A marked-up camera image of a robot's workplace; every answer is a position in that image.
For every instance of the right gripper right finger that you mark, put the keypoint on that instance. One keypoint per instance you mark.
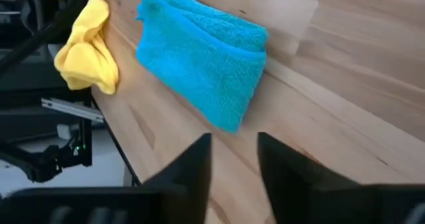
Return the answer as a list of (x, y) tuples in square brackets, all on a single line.
[(299, 190)]

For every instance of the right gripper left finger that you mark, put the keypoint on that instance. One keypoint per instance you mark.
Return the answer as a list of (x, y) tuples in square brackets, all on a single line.
[(196, 184)]

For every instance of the teal microfiber towel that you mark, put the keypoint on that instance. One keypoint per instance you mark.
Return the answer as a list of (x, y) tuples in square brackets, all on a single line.
[(199, 61)]

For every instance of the yellow microfiber towel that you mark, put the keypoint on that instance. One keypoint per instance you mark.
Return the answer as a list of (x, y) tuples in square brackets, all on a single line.
[(86, 54)]

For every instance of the silver metal bracket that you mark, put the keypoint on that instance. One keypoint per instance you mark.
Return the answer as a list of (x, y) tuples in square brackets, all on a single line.
[(73, 109)]

